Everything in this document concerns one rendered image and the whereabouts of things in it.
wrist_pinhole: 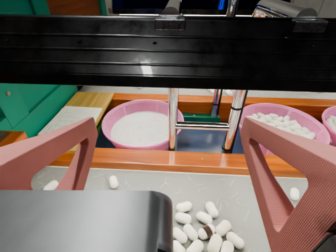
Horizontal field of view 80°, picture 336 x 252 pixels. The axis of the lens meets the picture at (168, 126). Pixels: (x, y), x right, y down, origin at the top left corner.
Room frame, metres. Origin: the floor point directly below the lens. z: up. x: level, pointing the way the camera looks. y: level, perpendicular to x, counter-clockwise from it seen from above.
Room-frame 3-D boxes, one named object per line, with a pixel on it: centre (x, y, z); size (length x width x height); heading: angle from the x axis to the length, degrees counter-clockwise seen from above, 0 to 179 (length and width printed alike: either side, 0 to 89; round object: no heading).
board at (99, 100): (0.56, 0.30, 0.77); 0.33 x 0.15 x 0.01; 177
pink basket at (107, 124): (0.54, 0.08, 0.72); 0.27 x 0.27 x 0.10
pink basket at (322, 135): (0.52, -0.36, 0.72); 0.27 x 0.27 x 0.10
